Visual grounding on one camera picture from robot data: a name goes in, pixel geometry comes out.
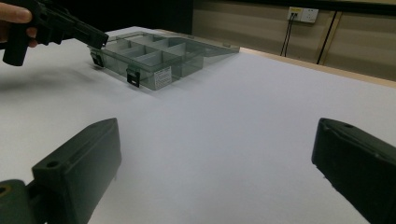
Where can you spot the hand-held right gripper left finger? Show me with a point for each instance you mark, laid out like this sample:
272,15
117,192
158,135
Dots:
81,168

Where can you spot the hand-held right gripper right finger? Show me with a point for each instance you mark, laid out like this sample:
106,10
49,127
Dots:
358,168

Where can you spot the grey transparent compartment box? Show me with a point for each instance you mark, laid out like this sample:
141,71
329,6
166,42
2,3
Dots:
149,59

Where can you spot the white table cover sheet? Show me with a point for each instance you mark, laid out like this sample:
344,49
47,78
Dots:
218,124

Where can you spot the wooden wall post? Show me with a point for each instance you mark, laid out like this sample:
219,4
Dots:
332,40

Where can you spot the white wall socket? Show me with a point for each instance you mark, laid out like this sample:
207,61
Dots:
303,15

